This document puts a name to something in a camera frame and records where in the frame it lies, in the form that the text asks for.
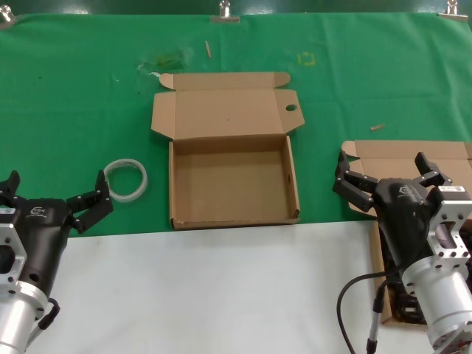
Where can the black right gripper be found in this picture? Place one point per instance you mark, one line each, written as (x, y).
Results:
(402, 217)

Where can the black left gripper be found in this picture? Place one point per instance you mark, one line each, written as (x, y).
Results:
(44, 236)

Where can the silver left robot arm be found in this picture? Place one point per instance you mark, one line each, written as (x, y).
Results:
(14, 321)

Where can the cardboard box with plain lid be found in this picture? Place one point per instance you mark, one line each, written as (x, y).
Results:
(391, 151)

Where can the cardboard box with holed flap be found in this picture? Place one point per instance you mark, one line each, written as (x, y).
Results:
(228, 184)

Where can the small wood chip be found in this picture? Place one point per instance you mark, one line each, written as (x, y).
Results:
(377, 127)

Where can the green table cloth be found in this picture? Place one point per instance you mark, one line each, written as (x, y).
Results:
(73, 110)

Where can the clear tape roll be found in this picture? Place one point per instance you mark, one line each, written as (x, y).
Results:
(144, 180)

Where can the crumpled clear plastic wrapper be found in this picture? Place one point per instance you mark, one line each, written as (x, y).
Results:
(167, 59)

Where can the silver binder clip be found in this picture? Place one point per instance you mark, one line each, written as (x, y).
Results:
(451, 13)
(5, 18)
(225, 16)

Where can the thin wooden stick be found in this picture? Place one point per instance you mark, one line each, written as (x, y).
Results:
(208, 49)

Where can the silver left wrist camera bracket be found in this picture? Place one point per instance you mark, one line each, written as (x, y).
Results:
(11, 239)

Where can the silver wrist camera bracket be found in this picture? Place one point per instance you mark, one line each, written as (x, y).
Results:
(11, 239)
(457, 214)

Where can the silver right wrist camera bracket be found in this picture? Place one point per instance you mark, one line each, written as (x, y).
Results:
(457, 214)

